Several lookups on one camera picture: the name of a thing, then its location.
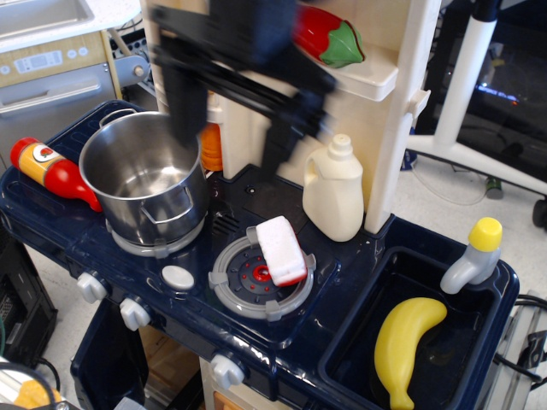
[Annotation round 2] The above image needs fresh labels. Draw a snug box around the navy toy kitchen counter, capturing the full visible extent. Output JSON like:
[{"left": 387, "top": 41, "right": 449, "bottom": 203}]
[{"left": 0, "top": 100, "right": 521, "bottom": 410}]

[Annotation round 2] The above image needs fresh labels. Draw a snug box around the yellow toy banana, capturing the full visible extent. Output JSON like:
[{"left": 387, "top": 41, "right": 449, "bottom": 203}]
[{"left": 373, "top": 297, "right": 447, "bottom": 409}]

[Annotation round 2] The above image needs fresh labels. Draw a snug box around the black caster wheel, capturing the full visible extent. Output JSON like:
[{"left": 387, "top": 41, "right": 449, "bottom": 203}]
[{"left": 532, "top": 199, "right": 547, "bottom": 229}]

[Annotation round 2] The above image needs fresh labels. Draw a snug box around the cream toy kitchen shelf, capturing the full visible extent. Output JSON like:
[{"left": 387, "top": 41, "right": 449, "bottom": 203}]
[{"left": 140, "top": 1, "right": 442, "bottom": 233}]

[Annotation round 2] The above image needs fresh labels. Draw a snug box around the white left stove knob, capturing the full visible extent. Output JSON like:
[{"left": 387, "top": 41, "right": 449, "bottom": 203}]
[{"left": 77, "top": 272, "right": 108, "bottom": 304}]

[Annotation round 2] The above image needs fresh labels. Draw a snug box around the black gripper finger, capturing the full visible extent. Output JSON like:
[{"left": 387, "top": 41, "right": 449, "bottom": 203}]
[
  {"left": 260, "top": 115, "right": 306, "bottom": 179},
  {"left": 162, "top": 65, "right": 208, "bottom": 146}
]

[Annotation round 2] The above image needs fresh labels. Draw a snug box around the grey right stove burner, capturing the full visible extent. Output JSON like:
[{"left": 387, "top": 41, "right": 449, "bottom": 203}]
[{"left": 208, "top": 226, "right": 316, "bottom": 322}]

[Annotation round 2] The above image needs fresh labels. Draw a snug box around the white stove knob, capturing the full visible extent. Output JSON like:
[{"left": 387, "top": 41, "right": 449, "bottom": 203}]
[
  {"left": 210, "top": 354, "right": 244, "bottom": 390},
  {"left": 77, "top": 272, "right": 108, "bottom": 304},
  {"left": 120, "top": 298, "right": 150, "bottom": 331}
]

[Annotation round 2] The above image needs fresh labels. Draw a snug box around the yellow object bottom left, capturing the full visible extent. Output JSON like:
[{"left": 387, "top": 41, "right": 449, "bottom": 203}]
[{"left": 14, "top": 380, "right": 50, "bottom": 409}]

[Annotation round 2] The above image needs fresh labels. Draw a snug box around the black box on floor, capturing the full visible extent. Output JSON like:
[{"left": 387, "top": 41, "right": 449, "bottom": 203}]
[{"left": 1, "top": 229, "right": 57, "bottom": 368}]

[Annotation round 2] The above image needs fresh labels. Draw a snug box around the grey round stove button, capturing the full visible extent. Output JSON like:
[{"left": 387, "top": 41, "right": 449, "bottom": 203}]
[{"left": 162, "top": 265, "right": 195, "bottom": 290}]

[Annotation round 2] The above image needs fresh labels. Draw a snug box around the white middle stove knob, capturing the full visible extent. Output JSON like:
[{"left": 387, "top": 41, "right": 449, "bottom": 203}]
[{"left": 120, "top": 298, "right": 150, "bottom": 331}]

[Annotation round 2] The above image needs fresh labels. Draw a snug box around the grey left stove burner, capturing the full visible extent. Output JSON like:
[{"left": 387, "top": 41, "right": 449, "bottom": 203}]
[{"left": 105, "top": 217, "right": 206, "bottom": 259}]

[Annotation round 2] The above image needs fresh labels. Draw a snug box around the white and red sponge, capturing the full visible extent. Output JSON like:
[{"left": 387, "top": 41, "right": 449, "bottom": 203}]
[{"left": 256, "top": 216, "right": 308, "bottom": 287}]

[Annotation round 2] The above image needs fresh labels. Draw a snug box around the grey yellow toy faucet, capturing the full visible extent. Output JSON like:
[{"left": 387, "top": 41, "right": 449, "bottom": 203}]
[{"left": 440, "top": 217, "right": 503, "bottom": 295}]

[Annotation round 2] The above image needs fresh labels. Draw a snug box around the grey stove burner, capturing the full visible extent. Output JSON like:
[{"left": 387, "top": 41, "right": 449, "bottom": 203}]
[
  {"left": 105, "top": 217, "right": 206, "bottom": 259},
  {"left": 208, "top": 226, "right": 316, "bottom": 322}
]

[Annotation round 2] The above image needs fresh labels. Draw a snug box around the black cable right edge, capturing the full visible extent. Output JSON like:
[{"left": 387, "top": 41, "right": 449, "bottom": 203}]
[{"left": 491, "top": 293, "right": 547, "bottom": 392}]

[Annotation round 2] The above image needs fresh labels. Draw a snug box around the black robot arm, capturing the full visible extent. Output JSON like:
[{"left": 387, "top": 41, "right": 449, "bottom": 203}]
[{"left": 150, "top": 1, "right": 336, "bottom": 181}]

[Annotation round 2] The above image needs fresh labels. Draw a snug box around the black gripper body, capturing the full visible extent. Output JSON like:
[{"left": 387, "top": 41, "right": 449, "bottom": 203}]
[{"left": 150, "top": 4, "right": 336, "bottom": 135}]

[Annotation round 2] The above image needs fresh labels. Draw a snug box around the white right stove knob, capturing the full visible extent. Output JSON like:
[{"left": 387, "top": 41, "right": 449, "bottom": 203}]
[{"left": 210, "top": 354, "right": 244, "bottom": 390}]

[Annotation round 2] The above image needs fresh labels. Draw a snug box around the orange toy carrot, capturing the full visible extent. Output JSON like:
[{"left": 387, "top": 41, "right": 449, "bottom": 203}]
[{"left": 200, "top": 123, "right": 223, "bottom": 172}]

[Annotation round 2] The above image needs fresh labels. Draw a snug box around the stainless steel pot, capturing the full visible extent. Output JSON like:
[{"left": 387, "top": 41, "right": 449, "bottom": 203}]
[{"left": 79, "top": 112, "right": 209, "bottom": 248}]

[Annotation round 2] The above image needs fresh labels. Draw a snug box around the red toy ketchup bottle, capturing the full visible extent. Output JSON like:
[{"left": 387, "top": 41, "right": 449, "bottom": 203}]
[{"left": 10, "top": 138, "right": 103, "bottom": 213}]

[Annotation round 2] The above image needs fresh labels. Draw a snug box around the cream toy detergent jug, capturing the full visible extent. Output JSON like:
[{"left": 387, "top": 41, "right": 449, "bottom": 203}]
[{"left": 303, "top": 134, "right": 365, "bottom": 242}]

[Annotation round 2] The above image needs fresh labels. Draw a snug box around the white metal stand frame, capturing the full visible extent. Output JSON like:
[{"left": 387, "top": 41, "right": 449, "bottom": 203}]
[{"left": 407, "top": 1, "right": 546, "bottom": 195}]

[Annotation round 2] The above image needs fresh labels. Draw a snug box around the red toy chili pepper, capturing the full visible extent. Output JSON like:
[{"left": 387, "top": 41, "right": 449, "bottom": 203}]
[{"left": 292, "top": 5, "right": 367, "bottom": 68}]

